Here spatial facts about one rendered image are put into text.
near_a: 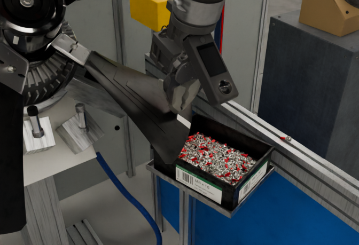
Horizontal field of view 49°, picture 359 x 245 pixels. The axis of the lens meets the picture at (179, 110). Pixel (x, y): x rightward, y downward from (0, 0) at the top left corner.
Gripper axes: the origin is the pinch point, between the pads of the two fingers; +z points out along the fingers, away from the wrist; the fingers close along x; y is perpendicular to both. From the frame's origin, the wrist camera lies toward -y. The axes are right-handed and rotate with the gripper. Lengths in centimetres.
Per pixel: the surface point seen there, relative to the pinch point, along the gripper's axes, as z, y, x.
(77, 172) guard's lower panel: 106, 59, -6
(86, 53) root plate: -5.1, 15.9, 11.2
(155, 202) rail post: 95, 24, -25
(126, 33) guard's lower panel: 48, 77, -37
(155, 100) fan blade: -1.0, 3.5, 3.4
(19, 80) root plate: -3.8, 15.1, 23.8
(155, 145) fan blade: -0.9, -5.4, 8.8
